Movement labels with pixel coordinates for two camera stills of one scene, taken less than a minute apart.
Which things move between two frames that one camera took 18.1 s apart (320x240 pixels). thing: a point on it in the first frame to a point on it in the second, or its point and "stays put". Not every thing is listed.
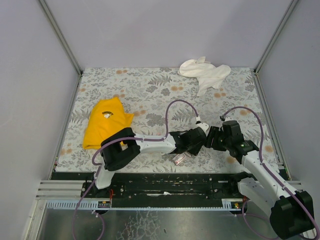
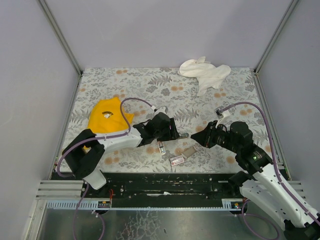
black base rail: (160, 189) stays put
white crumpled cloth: (208, 75) stays put
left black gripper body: (196, 141) to (172, 128)
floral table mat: (164, 101) stays put
